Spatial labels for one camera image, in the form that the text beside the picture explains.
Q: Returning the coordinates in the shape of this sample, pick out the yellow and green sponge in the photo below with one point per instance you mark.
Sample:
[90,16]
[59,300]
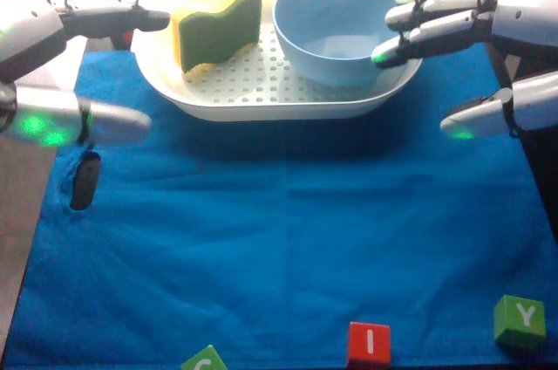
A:
[218,34]

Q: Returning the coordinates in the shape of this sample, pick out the light blue bowl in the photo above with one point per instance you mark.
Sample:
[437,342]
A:
[335,8]

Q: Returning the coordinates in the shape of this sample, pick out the white perforated plastic basin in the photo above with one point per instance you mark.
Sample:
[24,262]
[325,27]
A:
[270,110]

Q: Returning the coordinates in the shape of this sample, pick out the blue table cloth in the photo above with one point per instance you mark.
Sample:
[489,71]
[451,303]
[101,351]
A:
[279,235]

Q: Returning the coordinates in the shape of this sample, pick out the red letter I block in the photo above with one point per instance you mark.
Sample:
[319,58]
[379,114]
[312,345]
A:
[368,344]

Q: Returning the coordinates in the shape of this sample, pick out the green letter C block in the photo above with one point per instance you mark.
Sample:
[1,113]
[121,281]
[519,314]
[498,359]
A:
[205,361]

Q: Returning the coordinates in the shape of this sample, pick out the green letter Y block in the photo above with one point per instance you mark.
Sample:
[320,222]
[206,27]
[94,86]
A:
[521,322]

